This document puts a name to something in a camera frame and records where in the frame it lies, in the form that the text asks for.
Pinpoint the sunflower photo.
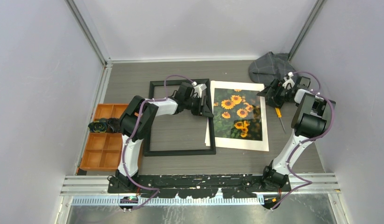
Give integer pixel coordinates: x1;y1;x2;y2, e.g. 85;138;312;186
205;81;269;152

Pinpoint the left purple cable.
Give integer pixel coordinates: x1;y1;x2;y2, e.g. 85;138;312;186
121;75;197;212

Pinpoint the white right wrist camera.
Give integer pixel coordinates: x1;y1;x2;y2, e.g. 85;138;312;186
282;71;295;90

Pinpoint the grey checked cloth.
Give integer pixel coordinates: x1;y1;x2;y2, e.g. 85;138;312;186
248;51;296;86

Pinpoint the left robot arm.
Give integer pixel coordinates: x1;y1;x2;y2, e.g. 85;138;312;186
114;79;216;193

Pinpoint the orange wooden divided tray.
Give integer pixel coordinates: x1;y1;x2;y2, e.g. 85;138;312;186
78;104;128;173

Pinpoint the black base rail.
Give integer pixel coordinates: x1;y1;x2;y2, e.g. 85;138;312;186
107;173;291;199

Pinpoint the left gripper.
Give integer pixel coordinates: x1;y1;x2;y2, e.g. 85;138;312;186
185;96;214;119

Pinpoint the yellow handled screwdriver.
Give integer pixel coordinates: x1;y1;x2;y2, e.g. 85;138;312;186
275;107;286;133

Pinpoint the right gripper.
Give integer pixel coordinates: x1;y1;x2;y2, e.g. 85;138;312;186
256;79;293;109

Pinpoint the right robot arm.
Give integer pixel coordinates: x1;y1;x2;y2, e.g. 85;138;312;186
258;72;336;192

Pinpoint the black picture frame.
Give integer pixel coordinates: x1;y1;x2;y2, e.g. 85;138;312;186
142;78;216;156

